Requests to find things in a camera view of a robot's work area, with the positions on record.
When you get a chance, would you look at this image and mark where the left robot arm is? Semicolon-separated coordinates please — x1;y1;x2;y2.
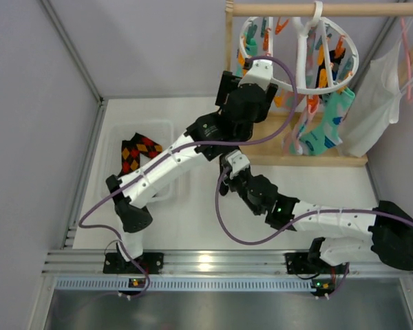
106;64;278;269

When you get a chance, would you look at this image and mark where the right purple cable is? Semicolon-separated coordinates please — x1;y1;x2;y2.
215;166;413;300

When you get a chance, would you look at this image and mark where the teal sock right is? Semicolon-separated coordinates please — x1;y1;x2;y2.
299;87;355;156

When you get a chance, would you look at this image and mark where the black sock on hanger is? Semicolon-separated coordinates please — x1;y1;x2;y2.
315;59;341;88

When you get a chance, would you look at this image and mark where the purple cable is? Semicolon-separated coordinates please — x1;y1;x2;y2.
215;166;413;300
78;56;299;298

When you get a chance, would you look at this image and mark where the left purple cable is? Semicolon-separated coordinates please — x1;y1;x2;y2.
78;56;299;298

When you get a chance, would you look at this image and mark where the white round clip hanger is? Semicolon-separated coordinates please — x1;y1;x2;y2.
226;1;359;95

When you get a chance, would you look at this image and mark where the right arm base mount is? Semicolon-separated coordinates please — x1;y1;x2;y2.
284;252;315;275

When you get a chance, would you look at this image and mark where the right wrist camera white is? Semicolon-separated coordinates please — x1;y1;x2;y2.
224;150;251;179

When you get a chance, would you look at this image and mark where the argyle red orange sock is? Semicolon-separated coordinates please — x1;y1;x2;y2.
118;133;163;177

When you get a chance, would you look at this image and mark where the grey slotted cable duct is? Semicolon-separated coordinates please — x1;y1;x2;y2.
55;276;335;292

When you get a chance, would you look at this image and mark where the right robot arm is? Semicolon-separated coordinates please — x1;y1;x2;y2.
218;166;413;272

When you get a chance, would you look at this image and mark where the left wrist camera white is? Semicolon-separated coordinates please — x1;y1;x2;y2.
239;58;273;90

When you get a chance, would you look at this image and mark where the teal sock left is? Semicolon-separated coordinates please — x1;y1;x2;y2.
235;36;258;77

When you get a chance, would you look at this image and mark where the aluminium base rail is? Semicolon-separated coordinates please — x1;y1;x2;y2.
41;249;413;276

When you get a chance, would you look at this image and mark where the white cloth garment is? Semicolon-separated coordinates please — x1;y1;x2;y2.
339;42;402;157

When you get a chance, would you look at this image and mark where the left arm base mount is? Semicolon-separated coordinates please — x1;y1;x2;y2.
103;252;165;276

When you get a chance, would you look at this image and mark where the pink sock front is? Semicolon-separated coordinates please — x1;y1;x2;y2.
282;101;318;155

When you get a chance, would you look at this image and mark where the pink clothes hanger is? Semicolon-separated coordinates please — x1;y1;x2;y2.
399;15;413;104

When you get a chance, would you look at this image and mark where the teal sock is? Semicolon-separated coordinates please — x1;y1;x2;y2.
235;36;258;77
299;87;355;156

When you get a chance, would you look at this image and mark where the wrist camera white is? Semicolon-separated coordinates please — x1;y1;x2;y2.
224;150;251;179
239;58;273;90

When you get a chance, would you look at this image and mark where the wooden clothes rack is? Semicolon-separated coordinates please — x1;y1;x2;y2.
217;0;413;168

